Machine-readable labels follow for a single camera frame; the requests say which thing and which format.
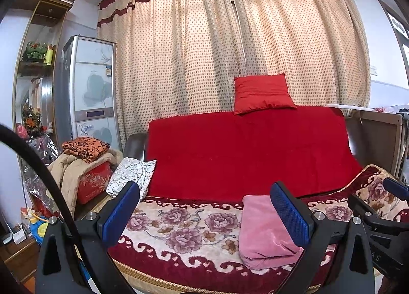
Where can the clear plastic wrap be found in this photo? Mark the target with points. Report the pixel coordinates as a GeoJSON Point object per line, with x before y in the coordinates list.
{"type": "Point", "coordinates": [41, 153]}

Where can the red sofa cover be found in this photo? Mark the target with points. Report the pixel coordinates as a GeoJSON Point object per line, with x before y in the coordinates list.
{"type": "Point", "coordinates": [249, 153]}

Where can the green ornament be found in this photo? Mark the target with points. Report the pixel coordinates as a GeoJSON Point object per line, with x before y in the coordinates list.
{"type": "Point", "coordinates": [35, 52]}

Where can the dark wooden window frame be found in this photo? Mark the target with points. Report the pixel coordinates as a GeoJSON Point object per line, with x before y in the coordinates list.
{"type": "Point", "coordinates": [396, 22]}

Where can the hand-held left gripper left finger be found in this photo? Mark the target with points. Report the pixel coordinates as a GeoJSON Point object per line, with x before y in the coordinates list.
{"type": "Point", "coordinates": [121, 214]}

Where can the orange patterned folded cloth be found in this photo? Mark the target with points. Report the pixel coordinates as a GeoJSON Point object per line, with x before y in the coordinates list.
{"type": "Point", "coordinates": [84, 148]}

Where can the artificial flower bouquet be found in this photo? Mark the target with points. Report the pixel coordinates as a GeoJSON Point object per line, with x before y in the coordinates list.
{"type": "Point", "coordinates": [32, 119]}

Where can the red pillow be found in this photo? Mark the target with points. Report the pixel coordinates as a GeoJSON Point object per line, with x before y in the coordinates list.
{"type": "Point", "coordinates": [260, 92]}

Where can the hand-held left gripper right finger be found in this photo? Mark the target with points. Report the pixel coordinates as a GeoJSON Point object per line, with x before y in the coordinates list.
{"type": "Point", "coordinates": [290, 217]}

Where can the wooden display cabinet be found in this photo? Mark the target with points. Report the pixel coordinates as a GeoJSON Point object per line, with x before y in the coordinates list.
{"type": "Point", "coordinates": [41, 12]}

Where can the pile of clothes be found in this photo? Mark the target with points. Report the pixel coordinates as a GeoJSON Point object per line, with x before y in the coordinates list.
{"type": "Point", "coordinates": [386, 110]}

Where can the low wooden cabinet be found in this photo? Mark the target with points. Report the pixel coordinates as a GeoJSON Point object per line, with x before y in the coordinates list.
{"type": "Point", "coordinates": [19, 258]}

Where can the beige dotted curtain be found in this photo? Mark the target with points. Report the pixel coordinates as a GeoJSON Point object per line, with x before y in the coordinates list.
{"type": "Point", "coordinates": [175, 57]}
{"type": "Point", "coordinates": [303, 41]}

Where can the yellow bottle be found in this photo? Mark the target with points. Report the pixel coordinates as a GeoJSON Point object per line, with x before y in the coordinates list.
{"type": "Point", "coordinates": [49, 55]}

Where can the red cardboard box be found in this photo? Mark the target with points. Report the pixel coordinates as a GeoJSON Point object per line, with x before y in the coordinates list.
{"type": "Point", "coordinates": [92, 182]}

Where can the white wall socket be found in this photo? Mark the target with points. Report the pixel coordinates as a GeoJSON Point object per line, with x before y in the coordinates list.
{"type": "Point", "coordinates": [374, 71]}

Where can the standing air conditioner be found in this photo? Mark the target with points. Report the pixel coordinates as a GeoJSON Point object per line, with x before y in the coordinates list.
{"type": "Point", "coordinates": [92, 89]}

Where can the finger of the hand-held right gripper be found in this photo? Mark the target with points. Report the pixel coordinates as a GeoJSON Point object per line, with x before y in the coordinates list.
{"type": "Point", "coordinates": [396, 189]}
{"type": "Point", "coordinates": [367, 209]}

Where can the wooden crib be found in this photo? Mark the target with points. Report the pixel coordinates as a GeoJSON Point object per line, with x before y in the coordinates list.
{"type": "Point", "coordinates": [380, 140]}

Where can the floral plush blanket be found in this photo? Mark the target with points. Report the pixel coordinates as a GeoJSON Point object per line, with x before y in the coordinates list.
{"type": "Point", "coordinates": [179, 226]}

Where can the white box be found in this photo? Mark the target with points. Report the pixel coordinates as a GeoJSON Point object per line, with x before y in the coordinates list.
{"type": "Point", "coordinates": [19, 235]}

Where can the white board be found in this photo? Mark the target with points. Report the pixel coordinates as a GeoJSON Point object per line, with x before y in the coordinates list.
{"type": "Point", "coordinates": [348, 106]}

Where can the white patterned cloth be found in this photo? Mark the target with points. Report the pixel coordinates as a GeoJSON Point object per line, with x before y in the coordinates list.
{"type": "Point", "coordinates": [131, 174]}

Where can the beige coat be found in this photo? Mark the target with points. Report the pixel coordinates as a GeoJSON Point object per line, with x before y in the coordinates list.
{"type": "Point", "coordinates": [67, 175]}

